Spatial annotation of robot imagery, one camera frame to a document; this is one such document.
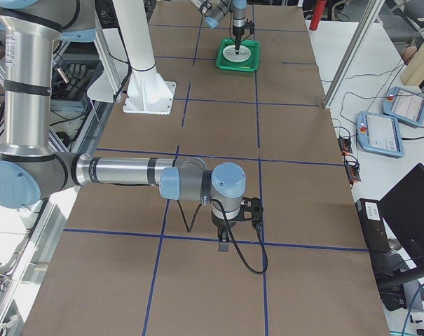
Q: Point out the black desktop box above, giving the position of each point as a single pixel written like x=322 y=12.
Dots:
x=372 y=225

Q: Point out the far blue teach pendant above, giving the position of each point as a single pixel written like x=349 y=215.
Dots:
x=405 y=105

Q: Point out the blue teach pendant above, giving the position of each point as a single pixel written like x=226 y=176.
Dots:
x=405 y=105
x=377 y=133

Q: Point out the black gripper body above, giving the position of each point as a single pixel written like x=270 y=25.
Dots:
x=238 y=33
x=221 y=222

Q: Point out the aluminium frame post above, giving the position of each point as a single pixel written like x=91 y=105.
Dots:
x=351 y=50

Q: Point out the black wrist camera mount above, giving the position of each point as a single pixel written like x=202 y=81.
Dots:
x=250 y=26

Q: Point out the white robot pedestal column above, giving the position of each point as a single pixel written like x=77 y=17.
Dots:
x=148 y=92

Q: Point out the red cylinder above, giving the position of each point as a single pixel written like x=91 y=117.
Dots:
x=317 y=14

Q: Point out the near blue teach pendant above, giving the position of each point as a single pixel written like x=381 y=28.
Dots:
x=377 y=133

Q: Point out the white round plate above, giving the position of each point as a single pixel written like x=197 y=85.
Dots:
x=240 y=55

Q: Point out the green plastic tray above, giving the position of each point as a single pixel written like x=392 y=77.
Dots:
x=250 y=65

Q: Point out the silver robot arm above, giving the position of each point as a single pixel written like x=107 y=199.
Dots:
x=215 y=14
x=30 y=170

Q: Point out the black monitor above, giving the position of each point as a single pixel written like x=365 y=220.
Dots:
x=402 y=208

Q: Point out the brown paper table cover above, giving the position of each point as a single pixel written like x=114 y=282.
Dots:
x=270 y=244

